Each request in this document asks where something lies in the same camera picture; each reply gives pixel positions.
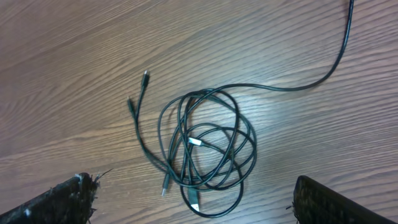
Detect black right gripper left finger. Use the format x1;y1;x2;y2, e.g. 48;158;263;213
1;172;102;224

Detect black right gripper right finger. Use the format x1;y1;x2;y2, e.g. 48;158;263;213
292;175;396;224

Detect black usb cable two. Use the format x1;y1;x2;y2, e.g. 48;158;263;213
126;70;251;197

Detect black usb cable one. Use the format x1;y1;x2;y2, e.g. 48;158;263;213
157;0;355;218

